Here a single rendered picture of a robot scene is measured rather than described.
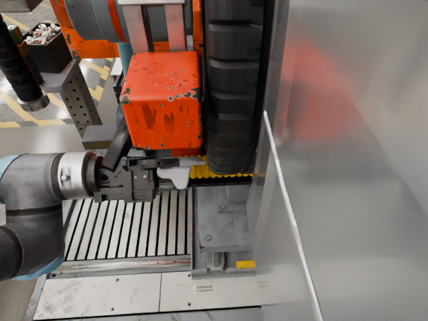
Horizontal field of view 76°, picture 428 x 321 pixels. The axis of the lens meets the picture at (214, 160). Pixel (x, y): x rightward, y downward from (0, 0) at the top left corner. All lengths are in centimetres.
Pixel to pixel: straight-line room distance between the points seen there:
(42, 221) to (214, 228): 51
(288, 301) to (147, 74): 23
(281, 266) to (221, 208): 76
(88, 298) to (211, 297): 39
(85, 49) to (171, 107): 93
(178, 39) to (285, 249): 24
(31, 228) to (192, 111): 40
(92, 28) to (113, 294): 79
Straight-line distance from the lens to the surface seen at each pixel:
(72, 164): 54
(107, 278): 107
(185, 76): 28
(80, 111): 154
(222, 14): 27
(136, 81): 29
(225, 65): 28
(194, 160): 51
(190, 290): 100
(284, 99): 16
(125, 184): 52
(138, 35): 33
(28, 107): 54
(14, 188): 59
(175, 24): 32
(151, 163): 50
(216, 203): 96
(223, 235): 90
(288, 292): 18
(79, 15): 57
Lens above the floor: 103
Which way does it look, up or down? 48 degrees down
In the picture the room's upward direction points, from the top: straight up
